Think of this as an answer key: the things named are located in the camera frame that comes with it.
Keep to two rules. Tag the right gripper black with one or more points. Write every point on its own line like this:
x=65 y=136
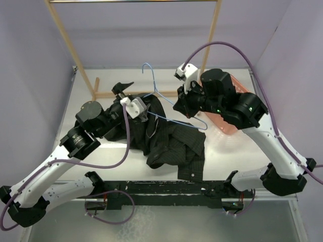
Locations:
x=183 y=103

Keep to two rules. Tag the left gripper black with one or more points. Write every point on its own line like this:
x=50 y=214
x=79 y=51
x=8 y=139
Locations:
x=119 y=88

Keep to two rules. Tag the light blue wire hanger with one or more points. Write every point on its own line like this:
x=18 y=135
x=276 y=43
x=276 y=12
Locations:
x=163 y=97

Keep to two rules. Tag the dark pinstriped shirt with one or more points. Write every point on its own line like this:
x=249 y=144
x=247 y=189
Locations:
x=166 y=142

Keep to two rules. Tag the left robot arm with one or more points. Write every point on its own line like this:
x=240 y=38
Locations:
x=29 y=200

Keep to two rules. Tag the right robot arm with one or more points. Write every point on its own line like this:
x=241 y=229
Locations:
x=214 y=92

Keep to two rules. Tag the wooden clothes rack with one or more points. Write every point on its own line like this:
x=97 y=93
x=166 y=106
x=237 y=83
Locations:
x=124 y=34

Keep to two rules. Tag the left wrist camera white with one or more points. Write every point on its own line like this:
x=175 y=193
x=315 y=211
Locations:
x=135 y=108

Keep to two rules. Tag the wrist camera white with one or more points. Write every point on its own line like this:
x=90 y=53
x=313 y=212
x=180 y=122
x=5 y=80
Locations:
x=135 y=108
x=187 y=74

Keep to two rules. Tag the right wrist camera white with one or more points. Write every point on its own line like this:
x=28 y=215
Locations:
x=187 y=74

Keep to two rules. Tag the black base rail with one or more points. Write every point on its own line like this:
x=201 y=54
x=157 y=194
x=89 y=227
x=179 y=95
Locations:
x=168 y=193

